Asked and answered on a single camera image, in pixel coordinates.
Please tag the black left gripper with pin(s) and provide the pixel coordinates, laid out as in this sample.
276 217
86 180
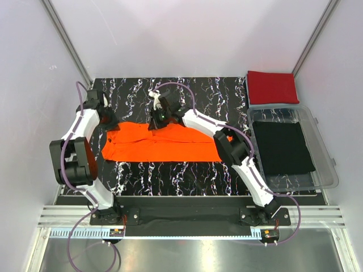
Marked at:
113 125

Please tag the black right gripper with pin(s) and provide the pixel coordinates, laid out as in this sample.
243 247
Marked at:
154 123

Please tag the orange t-shirt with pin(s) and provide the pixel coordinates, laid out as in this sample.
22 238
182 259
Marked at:
174 143

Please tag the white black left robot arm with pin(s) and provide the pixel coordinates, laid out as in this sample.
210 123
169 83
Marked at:
74 162

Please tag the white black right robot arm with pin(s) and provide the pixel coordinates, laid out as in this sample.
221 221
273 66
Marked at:
233 147

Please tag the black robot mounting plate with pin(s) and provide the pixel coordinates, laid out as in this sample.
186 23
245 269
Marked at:
164 214

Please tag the red folded t-shirt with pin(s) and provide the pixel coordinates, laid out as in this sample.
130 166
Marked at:
271 88

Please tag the black folded t-shirt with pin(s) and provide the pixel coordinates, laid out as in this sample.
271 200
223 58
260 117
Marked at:
282 148

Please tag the clear plastic bin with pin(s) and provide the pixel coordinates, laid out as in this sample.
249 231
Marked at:
324 176

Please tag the aluminium extrusion rail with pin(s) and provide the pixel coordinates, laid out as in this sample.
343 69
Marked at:
308 216

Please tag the slotted cable duct rail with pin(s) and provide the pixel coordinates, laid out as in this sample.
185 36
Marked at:
242 233

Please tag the left aluminium frame post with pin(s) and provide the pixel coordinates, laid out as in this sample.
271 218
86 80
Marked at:
65 38

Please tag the aluminium frame post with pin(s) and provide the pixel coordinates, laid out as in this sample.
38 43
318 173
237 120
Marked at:
314 37
65 38

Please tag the right aluminium frame post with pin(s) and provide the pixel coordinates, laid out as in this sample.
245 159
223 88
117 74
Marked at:
314 37

